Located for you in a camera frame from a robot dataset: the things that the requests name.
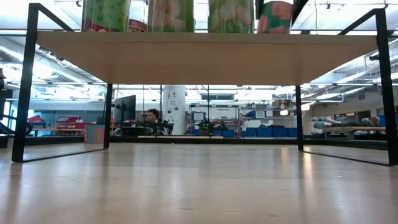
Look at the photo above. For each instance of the person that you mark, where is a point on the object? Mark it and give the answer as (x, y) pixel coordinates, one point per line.
(153, 116)

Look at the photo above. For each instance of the background wooden workbench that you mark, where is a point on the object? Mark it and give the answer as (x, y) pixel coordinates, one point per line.
(354, 128)

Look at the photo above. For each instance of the wooden shelf with black frame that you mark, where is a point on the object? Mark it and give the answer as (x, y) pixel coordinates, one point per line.
(202, 56)

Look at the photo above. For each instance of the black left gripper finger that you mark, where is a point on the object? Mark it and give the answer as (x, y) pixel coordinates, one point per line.
(259, 8)

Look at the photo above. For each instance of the green can with peach print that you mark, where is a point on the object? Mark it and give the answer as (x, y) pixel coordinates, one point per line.
(171, 15)
(230, 15)

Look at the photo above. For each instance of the red tool box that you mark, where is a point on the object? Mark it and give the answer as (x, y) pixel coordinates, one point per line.
(69, 122)

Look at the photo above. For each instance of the green can with red base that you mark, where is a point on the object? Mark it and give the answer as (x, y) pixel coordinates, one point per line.
(105, 15)

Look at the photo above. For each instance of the green can with pink print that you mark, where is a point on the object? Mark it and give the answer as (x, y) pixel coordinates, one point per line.
(275, 18)

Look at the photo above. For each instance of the metal shelving rack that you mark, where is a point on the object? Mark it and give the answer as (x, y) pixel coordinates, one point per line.
(269, 121)

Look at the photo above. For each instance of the blue storage bin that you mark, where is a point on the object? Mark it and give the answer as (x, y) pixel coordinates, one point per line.
(264, 132)
(256, 114)
(249, 132)
(280, 132)
(227, 133)

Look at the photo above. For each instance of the black computer monitor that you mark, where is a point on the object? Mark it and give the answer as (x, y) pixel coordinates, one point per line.
(126, 109)

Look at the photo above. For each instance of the black table edge rail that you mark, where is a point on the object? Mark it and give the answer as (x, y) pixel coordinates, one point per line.
(248, 140)

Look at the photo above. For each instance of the white round column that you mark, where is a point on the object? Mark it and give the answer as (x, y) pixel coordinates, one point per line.
(174, 109)

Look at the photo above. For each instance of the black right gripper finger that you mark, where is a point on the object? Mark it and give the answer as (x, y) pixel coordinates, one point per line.
(299, 7)

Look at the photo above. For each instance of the green pink printed box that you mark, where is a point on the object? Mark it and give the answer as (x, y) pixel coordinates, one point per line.
(94, 133)

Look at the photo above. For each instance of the white wall sign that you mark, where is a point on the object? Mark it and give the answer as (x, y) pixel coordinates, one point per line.
(223, 113)

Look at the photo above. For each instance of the black equipment box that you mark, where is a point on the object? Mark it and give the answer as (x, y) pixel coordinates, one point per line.
(133, 131)

